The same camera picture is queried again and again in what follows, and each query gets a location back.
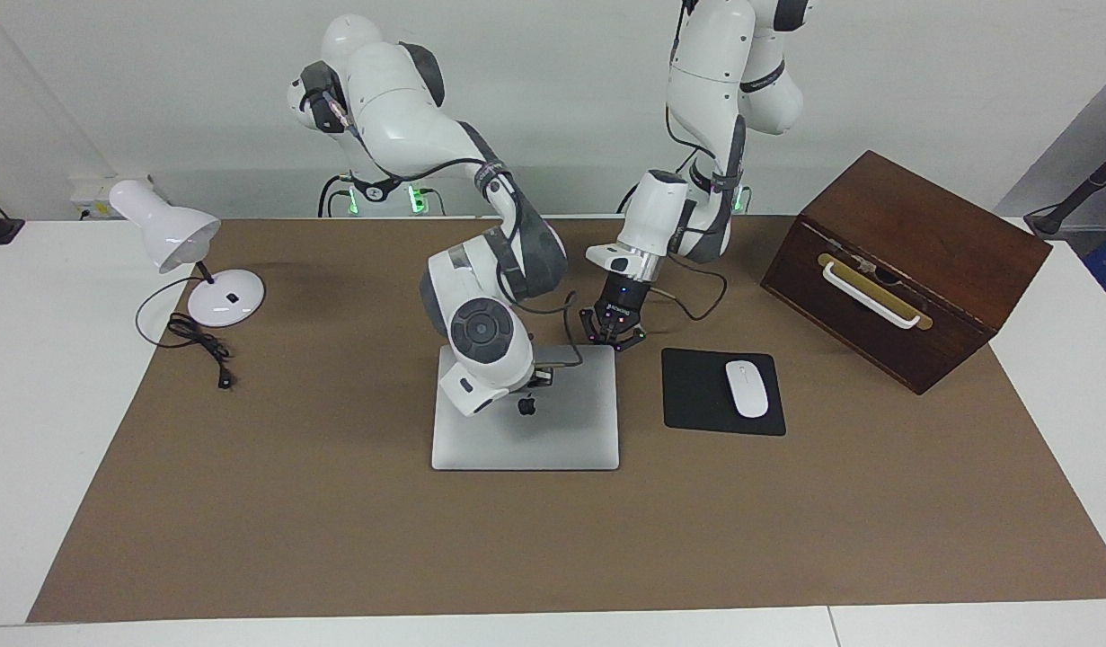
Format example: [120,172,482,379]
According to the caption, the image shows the brass handle plate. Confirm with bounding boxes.
[818,253,933,331]

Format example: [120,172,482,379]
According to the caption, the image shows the black stand leg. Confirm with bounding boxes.
[1024,144,1106,236]

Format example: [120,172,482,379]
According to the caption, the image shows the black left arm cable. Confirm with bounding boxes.
[647,0,742,322]

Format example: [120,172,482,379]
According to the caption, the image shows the black lamp cable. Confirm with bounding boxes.
[136,274,236,390]

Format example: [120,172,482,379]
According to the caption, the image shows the white box handle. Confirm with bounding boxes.
[822,261,922,329]

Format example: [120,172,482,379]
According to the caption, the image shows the white power strip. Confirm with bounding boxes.
[70,175,158,221]

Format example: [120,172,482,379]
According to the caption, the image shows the white computer mouse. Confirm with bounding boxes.
[725,360,770,420]

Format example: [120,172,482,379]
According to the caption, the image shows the grey laptop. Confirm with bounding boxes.
[431,344,621,472]

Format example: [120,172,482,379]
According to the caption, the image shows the dark brown wooden box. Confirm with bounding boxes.
[760,150,1053,395]

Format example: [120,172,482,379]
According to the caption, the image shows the white desk lamp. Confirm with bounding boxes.
[109,179,266,328]

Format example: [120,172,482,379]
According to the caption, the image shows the brown table mat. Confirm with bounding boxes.
[27,216,1106,623]

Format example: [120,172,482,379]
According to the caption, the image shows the black right base cables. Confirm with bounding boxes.
[317,173,446,217]

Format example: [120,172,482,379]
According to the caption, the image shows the black mouse pad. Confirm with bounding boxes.
[661,348,787,437]

